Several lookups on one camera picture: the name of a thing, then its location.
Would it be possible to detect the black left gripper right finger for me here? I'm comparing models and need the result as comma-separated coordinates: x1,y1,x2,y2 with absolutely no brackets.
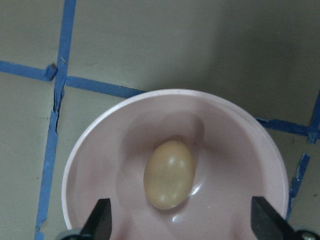
250,196,298,240

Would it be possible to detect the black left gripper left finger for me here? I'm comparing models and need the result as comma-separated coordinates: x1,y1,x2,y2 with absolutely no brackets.
79,198,111,240

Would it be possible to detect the brown egg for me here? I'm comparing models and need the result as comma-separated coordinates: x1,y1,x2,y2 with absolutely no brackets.
143,140,196,210

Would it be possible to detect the pink bowl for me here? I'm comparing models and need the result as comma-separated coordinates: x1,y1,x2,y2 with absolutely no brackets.
61,89,289,240

